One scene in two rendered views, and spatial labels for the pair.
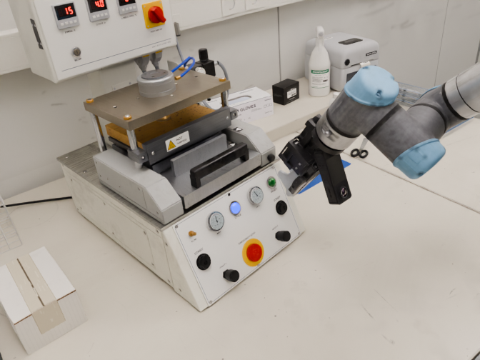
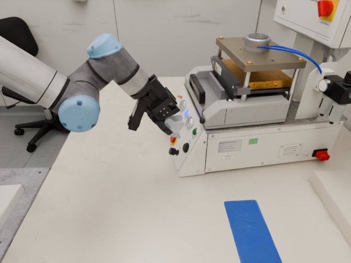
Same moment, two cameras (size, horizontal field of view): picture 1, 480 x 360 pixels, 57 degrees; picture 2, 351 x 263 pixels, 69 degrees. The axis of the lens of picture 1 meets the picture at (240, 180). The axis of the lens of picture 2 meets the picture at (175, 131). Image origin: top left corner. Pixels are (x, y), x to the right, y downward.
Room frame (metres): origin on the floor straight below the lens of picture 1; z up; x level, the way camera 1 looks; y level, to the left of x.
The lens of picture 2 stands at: (1.14, -0.66, 1.36)
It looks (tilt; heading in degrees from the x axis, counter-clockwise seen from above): 35 degrees down; 122
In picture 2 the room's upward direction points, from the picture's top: straight up
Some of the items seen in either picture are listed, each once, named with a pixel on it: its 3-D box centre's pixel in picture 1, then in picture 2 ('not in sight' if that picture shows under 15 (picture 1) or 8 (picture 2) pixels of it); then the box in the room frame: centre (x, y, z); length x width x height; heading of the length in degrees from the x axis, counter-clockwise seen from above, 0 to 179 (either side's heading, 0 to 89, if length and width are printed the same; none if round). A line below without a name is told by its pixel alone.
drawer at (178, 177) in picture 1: (181, 152); (235, 90); (0.89, 0.13, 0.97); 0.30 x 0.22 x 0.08; 42
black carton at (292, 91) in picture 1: (286, 91); not in sight; (1.58, -0.21, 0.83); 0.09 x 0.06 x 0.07; 131
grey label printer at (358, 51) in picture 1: (341, 60); not in sight; (1.73, -0.45, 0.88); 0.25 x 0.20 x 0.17; 28
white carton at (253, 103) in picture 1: (237, 108); not in sight; (1.45, -0.02, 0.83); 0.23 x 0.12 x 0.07; 117
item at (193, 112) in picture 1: (166, 114); (253, 67); (0.93, 0.15, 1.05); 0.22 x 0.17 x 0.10; 132
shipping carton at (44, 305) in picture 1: (36, 296); not in sight; (0.66, 0.44, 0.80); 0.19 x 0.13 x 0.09; 34
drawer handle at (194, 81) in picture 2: (220, 163); (196, 87); (0.79, 0.04, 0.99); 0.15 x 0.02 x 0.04; 132
